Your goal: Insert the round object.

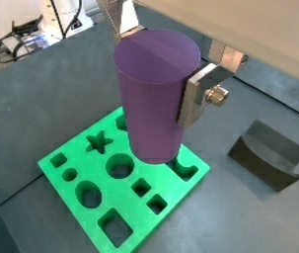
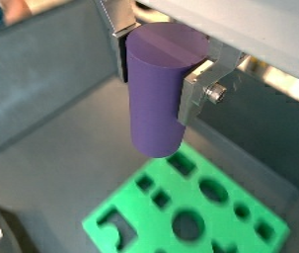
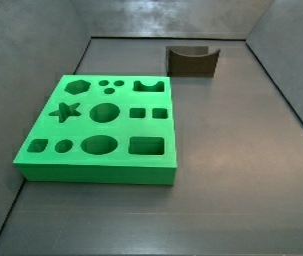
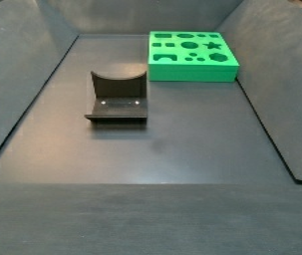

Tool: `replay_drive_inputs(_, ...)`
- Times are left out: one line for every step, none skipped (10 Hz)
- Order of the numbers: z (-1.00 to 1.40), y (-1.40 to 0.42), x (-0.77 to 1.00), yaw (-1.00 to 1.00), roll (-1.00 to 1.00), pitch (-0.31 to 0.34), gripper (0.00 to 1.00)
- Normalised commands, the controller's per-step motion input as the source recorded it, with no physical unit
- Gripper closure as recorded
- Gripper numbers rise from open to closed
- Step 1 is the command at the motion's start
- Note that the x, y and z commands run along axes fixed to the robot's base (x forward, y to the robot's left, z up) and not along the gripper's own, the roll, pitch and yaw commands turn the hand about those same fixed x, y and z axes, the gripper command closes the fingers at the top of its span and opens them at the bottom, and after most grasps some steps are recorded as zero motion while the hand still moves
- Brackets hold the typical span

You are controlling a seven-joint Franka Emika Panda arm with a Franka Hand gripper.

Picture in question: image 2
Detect dark metal fixture with bolt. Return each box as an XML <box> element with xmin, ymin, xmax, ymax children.
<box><xmin>0</xmin><ymin>206</ymin><xmax>40</xmax><ymax>253</ymax></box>

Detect grey overhead beam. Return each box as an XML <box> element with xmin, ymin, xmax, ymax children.
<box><xmin>139</xmin><ymin>0</ymin><xmax>299</xmax><ymax>78</ymax></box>

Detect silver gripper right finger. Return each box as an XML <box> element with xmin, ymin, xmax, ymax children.
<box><xmin>178</xmin><ymin>38</ymin><xmax>245</xmax><ymax>126</ymax></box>

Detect green shape sorter board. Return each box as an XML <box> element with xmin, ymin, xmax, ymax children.
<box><xmin>82</xmin><ymin>143</ymin><xmax>290</xmax><ymax>253</ymax></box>

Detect purple cylinder peg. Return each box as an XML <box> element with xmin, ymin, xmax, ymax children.
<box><xmin>127</xmin><ymin>22</ymin><xmax>209</xmax><ymax>157</ymax></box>

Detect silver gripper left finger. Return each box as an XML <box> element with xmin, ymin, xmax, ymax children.
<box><xmin>95</xmin><ymin>0</ymin><xmax>141</xmax><ymax>82</ymax></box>

